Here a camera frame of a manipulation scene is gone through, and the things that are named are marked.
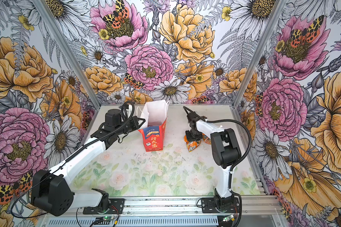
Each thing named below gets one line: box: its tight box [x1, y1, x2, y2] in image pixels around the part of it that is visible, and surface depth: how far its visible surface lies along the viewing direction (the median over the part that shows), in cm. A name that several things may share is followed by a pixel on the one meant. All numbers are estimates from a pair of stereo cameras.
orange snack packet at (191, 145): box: [183, 134, 202, 153], surface depth 95 cm
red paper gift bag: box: [136, 99, 171, 152], surface depth 87 cm
